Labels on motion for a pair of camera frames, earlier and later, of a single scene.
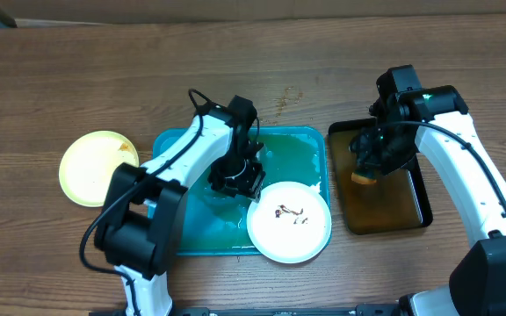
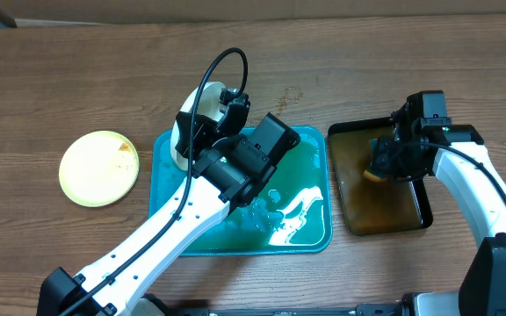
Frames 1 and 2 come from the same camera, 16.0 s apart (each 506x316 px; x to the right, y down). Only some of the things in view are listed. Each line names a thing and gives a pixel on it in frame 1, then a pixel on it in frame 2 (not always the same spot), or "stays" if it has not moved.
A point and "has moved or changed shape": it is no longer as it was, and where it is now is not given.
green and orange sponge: [362, 180] has moved or changed shape
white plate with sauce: [290, 223] to [208, 106]
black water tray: [400, 199] stays
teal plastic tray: [217, 222] stays
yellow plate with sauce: [89, 163] stays
